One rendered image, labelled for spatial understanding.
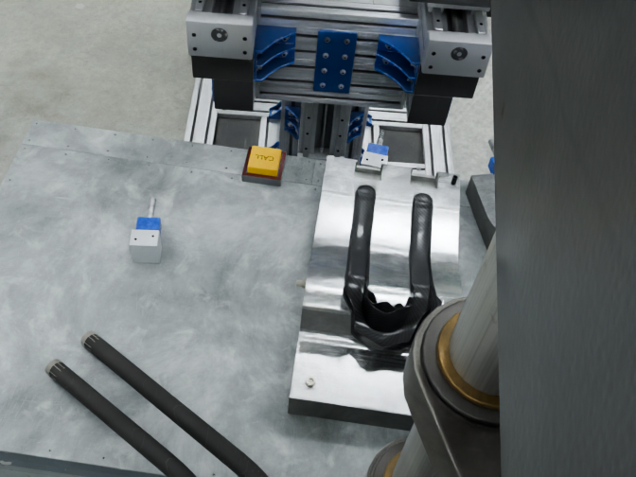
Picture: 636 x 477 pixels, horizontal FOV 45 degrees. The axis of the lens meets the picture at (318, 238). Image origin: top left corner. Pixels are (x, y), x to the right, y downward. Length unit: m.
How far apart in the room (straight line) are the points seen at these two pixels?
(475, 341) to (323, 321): 0.81
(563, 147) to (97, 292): 1.29
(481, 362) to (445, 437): 0.05
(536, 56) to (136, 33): 3.02
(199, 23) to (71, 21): 1.72
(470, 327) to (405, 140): 2.07
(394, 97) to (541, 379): 1.74
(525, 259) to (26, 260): 1.35
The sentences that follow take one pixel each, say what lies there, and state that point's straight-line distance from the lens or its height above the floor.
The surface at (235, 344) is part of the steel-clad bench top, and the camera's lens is 1.35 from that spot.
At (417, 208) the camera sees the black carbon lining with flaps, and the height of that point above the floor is 0.88.
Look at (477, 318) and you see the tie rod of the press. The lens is 0.45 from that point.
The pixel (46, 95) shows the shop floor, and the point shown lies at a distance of 2.99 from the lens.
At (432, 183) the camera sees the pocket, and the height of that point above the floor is 0.86.
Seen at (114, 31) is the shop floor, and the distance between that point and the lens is 3.22.
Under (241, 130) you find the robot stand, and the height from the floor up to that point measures 0.21.
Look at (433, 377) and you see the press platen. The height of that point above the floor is 1.54.
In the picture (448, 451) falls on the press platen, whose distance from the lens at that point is 0.49.
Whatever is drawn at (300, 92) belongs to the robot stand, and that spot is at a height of 0.71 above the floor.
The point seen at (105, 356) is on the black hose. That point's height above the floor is 0.84.
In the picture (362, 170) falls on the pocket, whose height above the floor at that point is 0.87.
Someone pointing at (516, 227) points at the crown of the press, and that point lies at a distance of 0.20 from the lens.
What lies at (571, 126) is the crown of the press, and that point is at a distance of 0.17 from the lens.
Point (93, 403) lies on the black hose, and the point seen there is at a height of 0.85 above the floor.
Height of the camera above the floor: 1.98
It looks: 53 degrees down
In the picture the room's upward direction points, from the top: 7 degrees clockwise
